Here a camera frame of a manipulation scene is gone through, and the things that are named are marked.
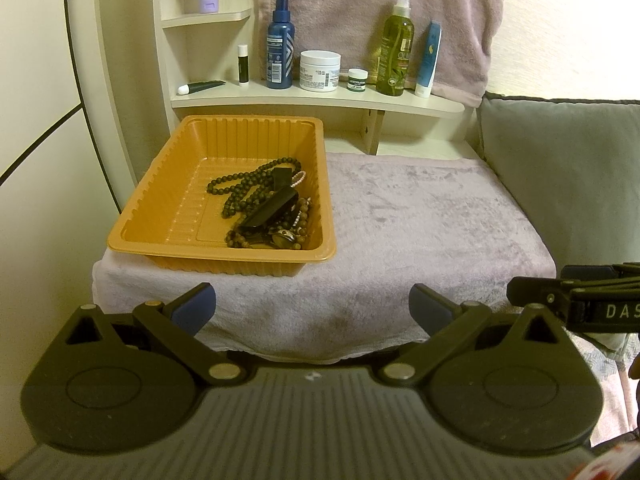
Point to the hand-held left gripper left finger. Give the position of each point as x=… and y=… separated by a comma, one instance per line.
x=192, y=308

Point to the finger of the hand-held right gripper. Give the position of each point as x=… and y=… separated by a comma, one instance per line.
x=595, y=273
x=537, y=295

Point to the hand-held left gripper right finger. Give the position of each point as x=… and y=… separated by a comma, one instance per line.
x=430, y=310

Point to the orange plastic tray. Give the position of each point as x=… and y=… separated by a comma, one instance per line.
x=165, y=210

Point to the metal wristwatch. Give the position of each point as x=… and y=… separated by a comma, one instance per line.
x=285, y=237

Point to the black rectangular case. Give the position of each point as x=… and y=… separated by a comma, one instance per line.
x=270, y=210

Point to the black hair clip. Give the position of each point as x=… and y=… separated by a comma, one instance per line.
x=281, y=178

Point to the white pearl strand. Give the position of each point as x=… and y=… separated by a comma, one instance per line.
x=300, y=176

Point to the patterned bedsheet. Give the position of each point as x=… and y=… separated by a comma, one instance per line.
x=612, y=385

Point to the pink fluffy towel mat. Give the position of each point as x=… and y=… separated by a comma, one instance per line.
x=425, y=220

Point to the grey cushion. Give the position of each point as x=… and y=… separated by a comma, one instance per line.
x=560, y=160

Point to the red and white packet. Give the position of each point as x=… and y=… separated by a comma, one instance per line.
x=615, y=465

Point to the black tube with white cap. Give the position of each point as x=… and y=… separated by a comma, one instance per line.
x=205, y=86

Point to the cream wooden shelf unit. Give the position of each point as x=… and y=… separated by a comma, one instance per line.
x=325, y=97

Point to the small green-label jar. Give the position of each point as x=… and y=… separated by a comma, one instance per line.
x=358, y=81

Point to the lip balm stick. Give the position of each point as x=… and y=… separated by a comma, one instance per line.
x=243, y=65

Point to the white and blue tube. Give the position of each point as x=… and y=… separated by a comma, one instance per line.
x=429, y=60

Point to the green spray bottle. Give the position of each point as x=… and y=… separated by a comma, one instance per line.
x=395, y=55

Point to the white cream jar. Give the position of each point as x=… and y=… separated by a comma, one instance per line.
x=320, y=72

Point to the blue spray bottle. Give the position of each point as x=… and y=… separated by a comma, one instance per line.
x=280, y=55

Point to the pink hanging towel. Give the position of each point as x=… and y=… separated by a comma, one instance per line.
x=340, y=10

